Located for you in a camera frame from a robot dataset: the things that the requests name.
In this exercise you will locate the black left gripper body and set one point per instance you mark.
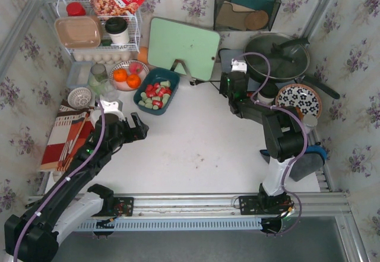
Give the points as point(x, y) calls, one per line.
point(134, 129)

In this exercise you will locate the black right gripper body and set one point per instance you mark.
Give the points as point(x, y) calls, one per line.
point(233, 84)

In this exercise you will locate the white plastic scoop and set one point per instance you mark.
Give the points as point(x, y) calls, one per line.
point(95, 115)

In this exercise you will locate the teal storage basket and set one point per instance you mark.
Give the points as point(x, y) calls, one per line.
point(156, 76)

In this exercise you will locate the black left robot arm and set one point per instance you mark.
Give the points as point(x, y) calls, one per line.
point(38, 233)

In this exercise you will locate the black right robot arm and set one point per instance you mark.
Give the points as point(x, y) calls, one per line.
point(283, 136)

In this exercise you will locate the paper coffee cup black lid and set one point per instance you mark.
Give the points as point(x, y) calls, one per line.
point(268, 94)

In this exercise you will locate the clear storage box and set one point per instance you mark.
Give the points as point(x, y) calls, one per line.
point(79, 74)

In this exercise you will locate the clear glass cup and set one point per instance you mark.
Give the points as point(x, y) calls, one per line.
point(107, 91)

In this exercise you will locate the green capsule cluster top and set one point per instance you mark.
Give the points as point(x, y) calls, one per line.
point(149, 105)

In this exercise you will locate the striped orange cloth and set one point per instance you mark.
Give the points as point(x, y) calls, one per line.
point(70, 131)

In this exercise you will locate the white strainer bowl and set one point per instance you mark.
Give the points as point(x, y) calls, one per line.
point(79, 98)

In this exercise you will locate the red capsule cluster bottom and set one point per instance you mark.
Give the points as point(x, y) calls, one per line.
point(157, 103)

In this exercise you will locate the red capsule cluster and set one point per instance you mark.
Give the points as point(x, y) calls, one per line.
point(149, 88)
point(157, 103)

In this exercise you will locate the green tinted glass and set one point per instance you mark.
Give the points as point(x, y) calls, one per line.
point(98, 73)

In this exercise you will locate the red capsule cluster left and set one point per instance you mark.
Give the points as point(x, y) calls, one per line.
point(149, 88)

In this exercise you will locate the glass fruit plate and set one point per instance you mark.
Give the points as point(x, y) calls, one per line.
point(128, 75)

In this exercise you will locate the black wok pan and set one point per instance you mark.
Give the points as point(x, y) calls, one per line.
point(281, 58)

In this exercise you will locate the round cork coaster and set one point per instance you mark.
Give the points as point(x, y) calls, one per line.
point(256, 20)

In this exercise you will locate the black mesh holder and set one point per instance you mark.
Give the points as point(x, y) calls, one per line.
point(230, 14)

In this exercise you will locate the flower pattern plate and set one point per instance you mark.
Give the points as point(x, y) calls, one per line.
point(302, 97)

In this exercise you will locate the white egg tray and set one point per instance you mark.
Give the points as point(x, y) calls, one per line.
point(103, 58)

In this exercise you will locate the green cutting board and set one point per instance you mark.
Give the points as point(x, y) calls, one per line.
point(171, 40)

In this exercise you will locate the orange fruit behind board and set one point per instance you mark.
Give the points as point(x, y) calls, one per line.
point(143, 55)

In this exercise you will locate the blue white bottle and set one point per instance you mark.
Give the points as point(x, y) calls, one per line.
point(310, 122)

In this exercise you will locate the white cup on rack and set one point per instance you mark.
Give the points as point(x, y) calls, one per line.
point(117, 29)

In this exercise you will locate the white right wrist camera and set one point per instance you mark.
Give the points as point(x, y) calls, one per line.
point(238, 66)

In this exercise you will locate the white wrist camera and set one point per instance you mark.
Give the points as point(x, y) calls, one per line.
point(238, 66)
point(112, 107)

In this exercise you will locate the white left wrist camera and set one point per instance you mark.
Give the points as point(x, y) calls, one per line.
point(112, 107)

